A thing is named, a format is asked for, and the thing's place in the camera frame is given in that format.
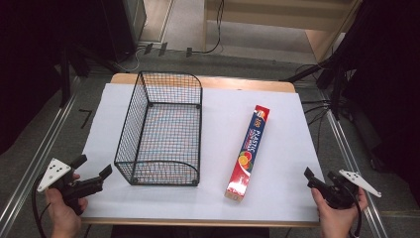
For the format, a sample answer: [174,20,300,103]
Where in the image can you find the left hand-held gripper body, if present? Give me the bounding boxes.
[37,158,104,216]

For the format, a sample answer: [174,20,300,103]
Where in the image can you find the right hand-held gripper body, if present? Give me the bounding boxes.
[321,169,382,210]

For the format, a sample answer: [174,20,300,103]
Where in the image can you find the red blue plastic wrap box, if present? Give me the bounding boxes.
[224,104,271,203]

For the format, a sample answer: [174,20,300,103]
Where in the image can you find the black wire basket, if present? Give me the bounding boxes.
[113,70,204,187]

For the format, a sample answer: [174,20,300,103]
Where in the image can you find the person's right hand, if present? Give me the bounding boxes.
[311,187,368,238]

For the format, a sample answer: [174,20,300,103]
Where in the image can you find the person's left hand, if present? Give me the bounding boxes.
[44,173,89,238]

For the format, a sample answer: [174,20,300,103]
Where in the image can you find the white paper sheet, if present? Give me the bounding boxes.
[80,82,325,223]

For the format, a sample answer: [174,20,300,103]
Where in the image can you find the black metal stand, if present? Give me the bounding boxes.
[280,55,352,121]
[58,43,131,108]

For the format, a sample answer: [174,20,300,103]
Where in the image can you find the dark curtain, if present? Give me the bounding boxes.
[0,0,68,156]
[341,0,420,207]

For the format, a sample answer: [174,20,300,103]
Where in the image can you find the black cabinet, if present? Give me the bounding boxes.
[98,0,149,63]

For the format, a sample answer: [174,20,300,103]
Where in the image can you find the light wooden shelf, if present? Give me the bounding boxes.
[202,0,365,62]

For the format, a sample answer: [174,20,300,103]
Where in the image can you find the aluminium rail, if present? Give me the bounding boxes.
[325,108,390,238]
[0,74,81,230]

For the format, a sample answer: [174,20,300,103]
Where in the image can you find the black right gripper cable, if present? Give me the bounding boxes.
[349,187,364,238]

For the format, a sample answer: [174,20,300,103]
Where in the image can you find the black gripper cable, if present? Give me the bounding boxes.
[31,178,52,238]
[349,187,364,238]

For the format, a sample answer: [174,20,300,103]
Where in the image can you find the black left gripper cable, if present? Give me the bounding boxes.
[31,178,52,238]

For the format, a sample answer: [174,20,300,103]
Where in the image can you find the bundle of black cables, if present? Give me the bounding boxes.
[300,98,332,154]

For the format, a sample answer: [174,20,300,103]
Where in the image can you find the white floor cable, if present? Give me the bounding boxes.
[120,46,147,73]

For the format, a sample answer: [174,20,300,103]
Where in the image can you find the black hanging cable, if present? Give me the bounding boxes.
[191,0,226,56]

